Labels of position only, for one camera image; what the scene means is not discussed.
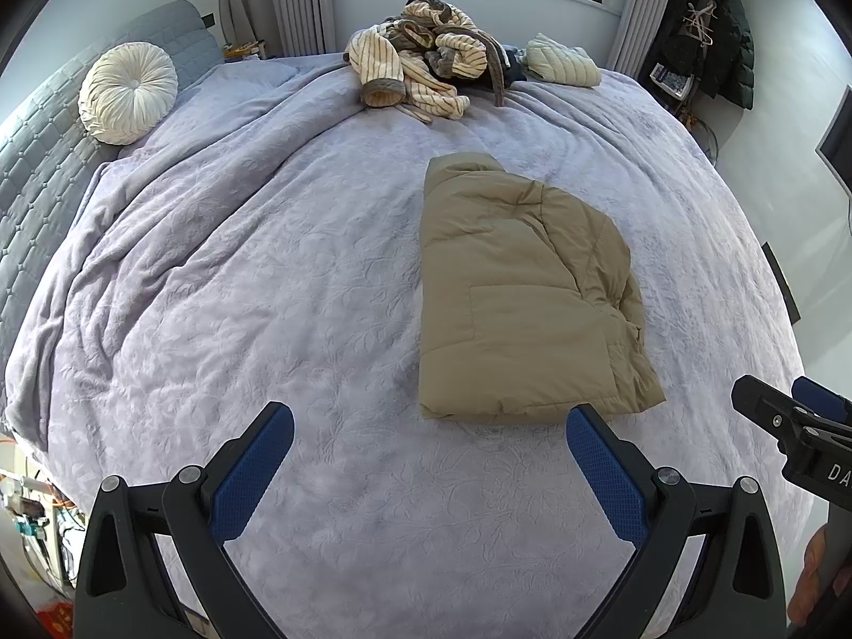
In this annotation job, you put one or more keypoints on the beige puffer jacket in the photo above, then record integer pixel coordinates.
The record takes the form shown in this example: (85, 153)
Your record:
(519, 279)

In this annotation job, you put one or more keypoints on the stack of magazines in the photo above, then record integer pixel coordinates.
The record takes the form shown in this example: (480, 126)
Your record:
(672, 80)

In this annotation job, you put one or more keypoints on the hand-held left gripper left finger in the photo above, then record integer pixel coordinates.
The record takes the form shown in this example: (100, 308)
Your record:
(253, 472)

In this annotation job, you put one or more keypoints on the coat rack with black coats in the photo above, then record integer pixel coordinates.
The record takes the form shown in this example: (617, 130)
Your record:
(725, 33)

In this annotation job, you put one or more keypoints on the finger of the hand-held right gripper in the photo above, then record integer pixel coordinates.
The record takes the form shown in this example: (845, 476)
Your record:
(822, 399)
(759, 403)

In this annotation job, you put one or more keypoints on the person's right hand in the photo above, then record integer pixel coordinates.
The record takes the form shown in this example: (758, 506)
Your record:
(809, 572)

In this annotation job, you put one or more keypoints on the cream striped fleece robe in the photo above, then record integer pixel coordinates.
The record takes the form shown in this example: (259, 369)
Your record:
(399, 73)

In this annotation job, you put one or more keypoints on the cream quilted garment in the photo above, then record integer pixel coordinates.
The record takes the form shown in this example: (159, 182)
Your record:
(559, 60)

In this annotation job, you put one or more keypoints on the grey quilted headboard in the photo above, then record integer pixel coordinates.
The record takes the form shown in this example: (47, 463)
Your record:
(40, 166)

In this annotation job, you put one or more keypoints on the dark garment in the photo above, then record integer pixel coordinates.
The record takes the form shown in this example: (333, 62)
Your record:
(511, 70)

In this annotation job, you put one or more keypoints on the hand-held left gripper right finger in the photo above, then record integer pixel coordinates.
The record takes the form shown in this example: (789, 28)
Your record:
(609, 479)

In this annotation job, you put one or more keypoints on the small bedside items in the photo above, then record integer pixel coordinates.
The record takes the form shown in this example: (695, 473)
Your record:
(246, 50)

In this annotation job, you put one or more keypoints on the lilac embossed blanket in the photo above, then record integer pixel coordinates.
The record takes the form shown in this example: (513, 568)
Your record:
(266, 279)

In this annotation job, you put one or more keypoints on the round white pleated pillow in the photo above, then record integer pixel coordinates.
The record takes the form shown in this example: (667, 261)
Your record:
(126, 93)

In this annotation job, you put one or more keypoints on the wall television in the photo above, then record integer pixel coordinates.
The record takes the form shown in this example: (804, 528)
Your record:
(840, 140)

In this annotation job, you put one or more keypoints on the grey curtain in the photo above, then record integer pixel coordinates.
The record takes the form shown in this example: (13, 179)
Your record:
(293, 0)
(639, 20)

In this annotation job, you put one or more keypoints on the black bed frame corner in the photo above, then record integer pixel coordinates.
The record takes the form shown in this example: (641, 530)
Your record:
(780, 283)

